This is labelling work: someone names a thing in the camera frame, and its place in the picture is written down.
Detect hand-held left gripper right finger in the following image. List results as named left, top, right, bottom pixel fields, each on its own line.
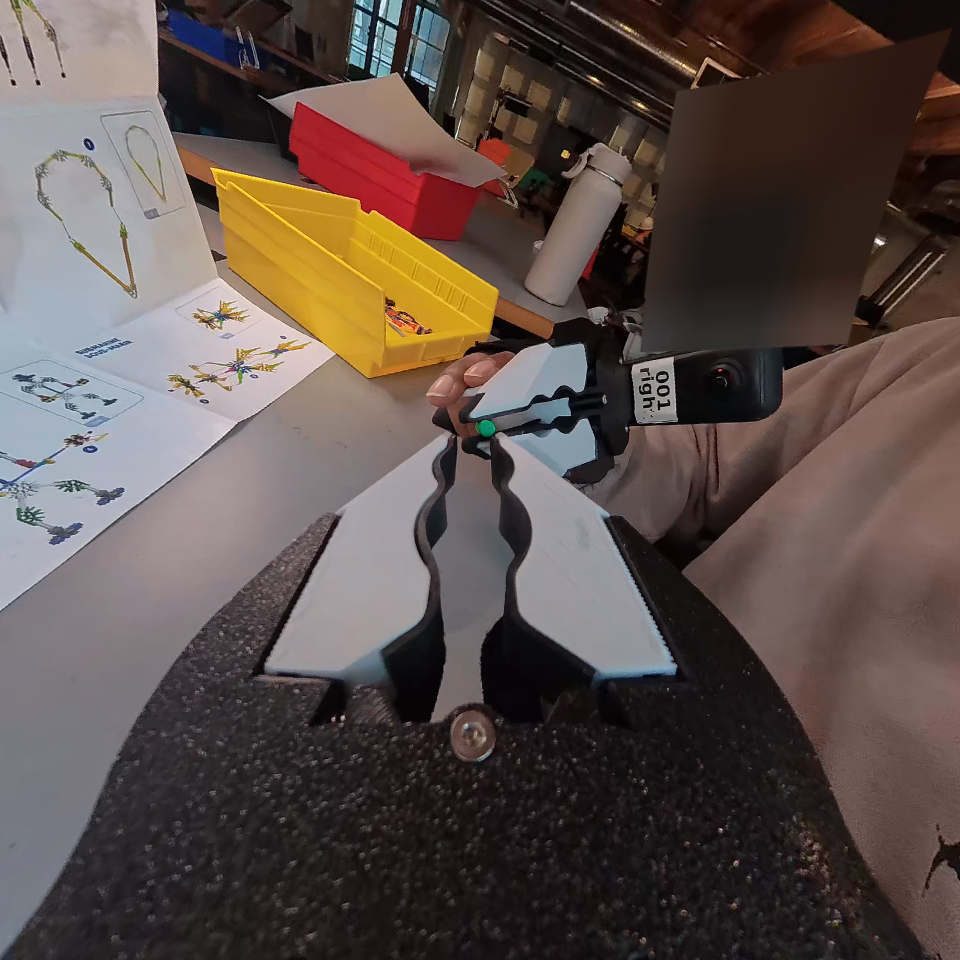
left=489, top=440, right=679, bottom=714

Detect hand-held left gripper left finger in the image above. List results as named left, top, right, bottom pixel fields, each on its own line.
left=264, top=435, right=459, bottom=714

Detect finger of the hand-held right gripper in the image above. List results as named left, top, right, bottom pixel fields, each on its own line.
left=462, top=342, right=595, bottom=430
left=504, top=425, right=604, bottom=484

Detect person's right forearm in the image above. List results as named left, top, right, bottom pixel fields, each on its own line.
left=593, top=318, right=960, bottom=568

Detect grey desk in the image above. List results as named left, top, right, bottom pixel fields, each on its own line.
left=0, top=203, right=601, bottom=939

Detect person's right hand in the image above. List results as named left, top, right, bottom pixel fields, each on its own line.
left=426, top=350, right=520, bottom=424

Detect white cylindrical bottle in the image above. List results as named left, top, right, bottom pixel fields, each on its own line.
left=524, top=143, right=633, bottom=309

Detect stacked yellow storage bins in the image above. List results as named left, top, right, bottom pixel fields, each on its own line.
left=213, top=168, right=499, bottom=379

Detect red storage bin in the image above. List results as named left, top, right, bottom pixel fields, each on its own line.
left=290, top=102, right=484, bottom=241

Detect white paper sheet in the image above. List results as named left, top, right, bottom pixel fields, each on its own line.
left=263, top=75, right=511, bottom=189

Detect toy instruction poster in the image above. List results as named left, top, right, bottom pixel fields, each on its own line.
left=0, top=0, right=334, bottom=609

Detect blue storage bin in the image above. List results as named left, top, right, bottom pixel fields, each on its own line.
left=162, top=8, right=253, bottom=64

